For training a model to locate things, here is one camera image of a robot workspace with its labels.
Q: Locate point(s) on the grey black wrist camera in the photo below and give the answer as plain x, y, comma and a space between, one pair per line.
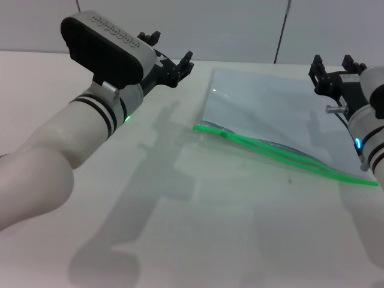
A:
99, 51
375, 87

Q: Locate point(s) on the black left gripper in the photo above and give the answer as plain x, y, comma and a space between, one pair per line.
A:
162, 70

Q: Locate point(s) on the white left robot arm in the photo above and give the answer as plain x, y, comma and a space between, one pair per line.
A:
51, 144

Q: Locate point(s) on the clear green-zip document bag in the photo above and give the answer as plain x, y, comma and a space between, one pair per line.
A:
270, 105

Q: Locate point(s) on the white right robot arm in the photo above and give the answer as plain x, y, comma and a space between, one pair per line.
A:
372, 135

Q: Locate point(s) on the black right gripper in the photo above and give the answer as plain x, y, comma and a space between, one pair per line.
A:
348, 87

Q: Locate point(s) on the green zipper slider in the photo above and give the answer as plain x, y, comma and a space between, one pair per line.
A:
223, 135

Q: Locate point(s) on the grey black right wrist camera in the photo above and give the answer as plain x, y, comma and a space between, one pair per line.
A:
375, 87

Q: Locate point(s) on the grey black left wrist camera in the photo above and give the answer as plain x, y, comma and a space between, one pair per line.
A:
99, 51

